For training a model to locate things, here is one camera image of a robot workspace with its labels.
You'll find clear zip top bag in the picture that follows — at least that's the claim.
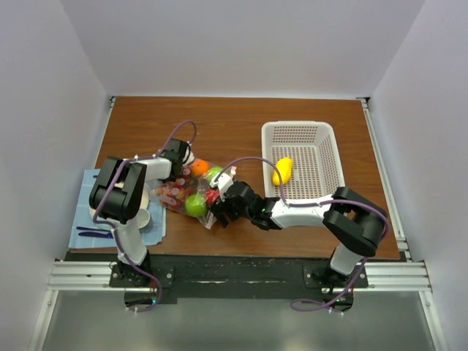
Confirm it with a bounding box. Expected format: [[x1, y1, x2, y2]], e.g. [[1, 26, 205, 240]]
[[148, 158, 222, 229]]

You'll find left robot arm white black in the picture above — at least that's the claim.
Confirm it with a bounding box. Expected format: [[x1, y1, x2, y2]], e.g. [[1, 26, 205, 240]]
[[88, 138, 195, 287]]

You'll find beige ceramic plate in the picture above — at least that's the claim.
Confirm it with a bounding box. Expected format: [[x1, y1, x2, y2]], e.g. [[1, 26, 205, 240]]
[[89, 184, 151, 224]]

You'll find yellow fake lemon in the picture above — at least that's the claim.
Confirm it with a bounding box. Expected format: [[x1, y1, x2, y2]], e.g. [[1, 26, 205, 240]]
[[272, 157, 293, 186]]

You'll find red fake apple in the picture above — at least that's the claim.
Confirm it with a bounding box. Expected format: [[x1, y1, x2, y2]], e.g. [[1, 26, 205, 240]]
[[205, 189, 219, 203]]

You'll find green fake apple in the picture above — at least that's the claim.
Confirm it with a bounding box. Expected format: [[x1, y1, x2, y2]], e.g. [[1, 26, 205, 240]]
[[184, 194, 207, 217]]

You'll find white ceramic cup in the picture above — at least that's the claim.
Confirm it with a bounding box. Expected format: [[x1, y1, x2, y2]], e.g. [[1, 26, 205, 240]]
[[136, 208, 152, 230]]

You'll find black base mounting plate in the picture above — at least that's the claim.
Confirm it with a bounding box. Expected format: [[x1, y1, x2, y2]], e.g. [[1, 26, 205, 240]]
[[109, 254, 366, 306]]

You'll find blue checkered cloth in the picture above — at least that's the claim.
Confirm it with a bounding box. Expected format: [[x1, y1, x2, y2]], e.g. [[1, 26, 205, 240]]
[[68, 169, 166, 249]]

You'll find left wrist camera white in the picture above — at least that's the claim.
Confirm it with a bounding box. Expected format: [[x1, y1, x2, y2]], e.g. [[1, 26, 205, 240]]
[[183, 143, 195, 167]]

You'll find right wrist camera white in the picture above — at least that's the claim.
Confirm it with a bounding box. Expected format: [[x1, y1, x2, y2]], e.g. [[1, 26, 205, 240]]
[[210, 172, 233, 195]]

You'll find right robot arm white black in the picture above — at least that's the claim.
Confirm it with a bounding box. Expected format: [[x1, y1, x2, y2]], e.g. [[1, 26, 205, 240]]
[[207, 180, 390, 287]]

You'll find blue handled utensil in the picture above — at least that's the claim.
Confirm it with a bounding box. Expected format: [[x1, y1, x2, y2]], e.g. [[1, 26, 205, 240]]
[[75, 227, 113, 238]]

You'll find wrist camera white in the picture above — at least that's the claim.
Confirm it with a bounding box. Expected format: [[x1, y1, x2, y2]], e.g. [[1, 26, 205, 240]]
[[183, 143, 195, 167], [210, 172, 233, 195]]

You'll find red fake cherry bunch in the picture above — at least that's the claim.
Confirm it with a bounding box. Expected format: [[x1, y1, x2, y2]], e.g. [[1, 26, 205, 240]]
[[154, 175, 198, 212]]

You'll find orange fake orange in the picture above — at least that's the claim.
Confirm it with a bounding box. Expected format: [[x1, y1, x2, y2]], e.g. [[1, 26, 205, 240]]
[[190, 159, 211, 177]]

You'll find white plastic basket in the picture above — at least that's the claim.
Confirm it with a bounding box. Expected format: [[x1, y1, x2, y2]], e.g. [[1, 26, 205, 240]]
[[261, 121, 345, 200]]

